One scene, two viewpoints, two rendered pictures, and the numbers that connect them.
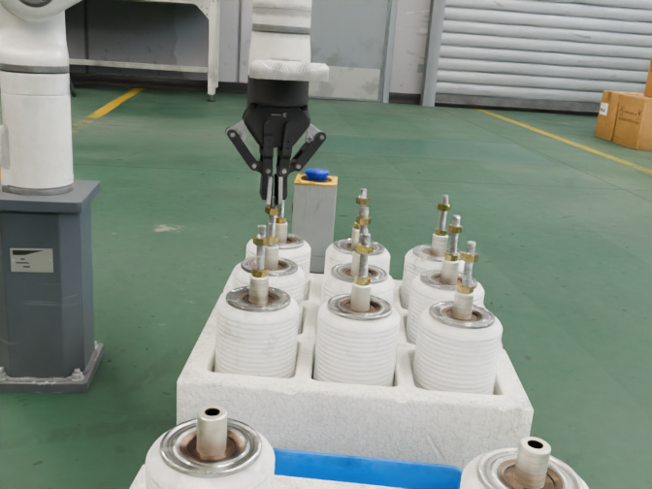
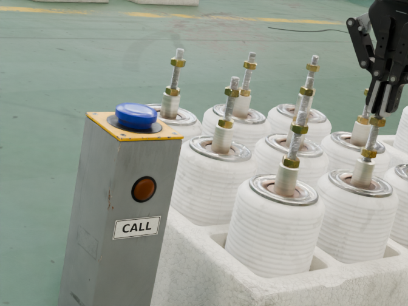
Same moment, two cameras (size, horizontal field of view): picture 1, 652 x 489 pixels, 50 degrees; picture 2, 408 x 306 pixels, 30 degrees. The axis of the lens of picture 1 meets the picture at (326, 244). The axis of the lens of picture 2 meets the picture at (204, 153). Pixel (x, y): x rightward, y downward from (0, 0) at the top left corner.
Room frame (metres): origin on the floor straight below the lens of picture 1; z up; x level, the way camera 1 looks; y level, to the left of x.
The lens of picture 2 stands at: (1.55, 0.60, 0.54)
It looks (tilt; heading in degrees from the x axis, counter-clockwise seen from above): 19 degrees down; 231
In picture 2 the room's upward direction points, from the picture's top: 12 degrees clockwise
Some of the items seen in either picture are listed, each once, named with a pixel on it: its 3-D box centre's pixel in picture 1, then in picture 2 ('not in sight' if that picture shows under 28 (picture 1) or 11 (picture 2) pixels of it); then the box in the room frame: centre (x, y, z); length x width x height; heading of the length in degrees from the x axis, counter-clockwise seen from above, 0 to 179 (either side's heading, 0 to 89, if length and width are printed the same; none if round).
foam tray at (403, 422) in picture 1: (349, 383); (266, 257); (0.88, -0.05, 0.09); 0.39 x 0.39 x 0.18; 89
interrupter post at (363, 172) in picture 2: (270, 257); (362, 173); (0.88, 0.07, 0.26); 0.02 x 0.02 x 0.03
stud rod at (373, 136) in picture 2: (272, 225); (372, 138); (0.88, 0.07, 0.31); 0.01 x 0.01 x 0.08
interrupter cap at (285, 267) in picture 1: (269, 266); (360, 183); (0.88, 0.07, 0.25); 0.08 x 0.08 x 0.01
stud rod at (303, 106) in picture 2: (362, 235); (303, 106); (0.88, -0.05, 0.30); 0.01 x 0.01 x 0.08
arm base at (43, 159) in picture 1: (38, 131); not in sight; (1.02, 0.43, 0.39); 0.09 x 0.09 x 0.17; 7
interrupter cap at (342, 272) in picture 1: (359, 274); (294, 146); (0.88, -0.05, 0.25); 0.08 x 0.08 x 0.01
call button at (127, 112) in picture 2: (316, 176); (135, 118); (1.17, 0.02, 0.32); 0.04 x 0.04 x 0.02
